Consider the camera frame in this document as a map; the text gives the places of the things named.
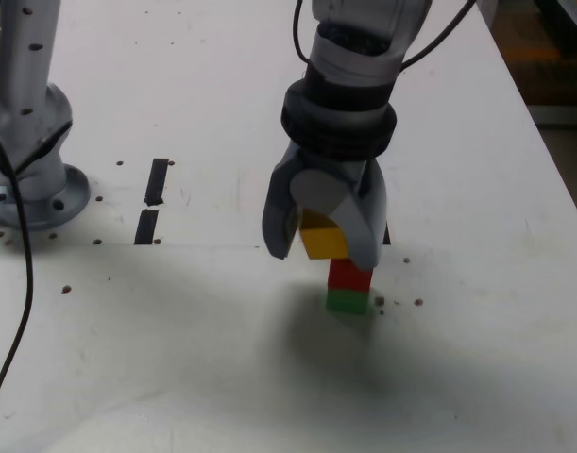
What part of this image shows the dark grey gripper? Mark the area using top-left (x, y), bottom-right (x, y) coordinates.
top-left (261, 142), bottom-right (389, 271)

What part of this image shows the yellow cube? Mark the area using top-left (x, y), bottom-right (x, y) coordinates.
top-left (299, 210), bottom-right (350, 260)

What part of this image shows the red cube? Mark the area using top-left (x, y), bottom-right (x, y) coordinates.
top-left (328, 258), bottom-right (373, 293)

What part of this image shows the green cube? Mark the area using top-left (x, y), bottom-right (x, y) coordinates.
top-left (325, 288), bottom-right (368, 315)

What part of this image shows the black tape strip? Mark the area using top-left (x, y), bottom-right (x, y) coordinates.
top-left (133, 158), bottom-right (170, 246)

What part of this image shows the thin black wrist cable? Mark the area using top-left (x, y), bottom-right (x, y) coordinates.
top-left (400, 0), bottom-right (478, 67)
top-left (292, 0), bottom-right (317, 65)

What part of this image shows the long black cable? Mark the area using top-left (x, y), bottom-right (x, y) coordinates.
top-left (0, 115), bottom-right (35, 414)

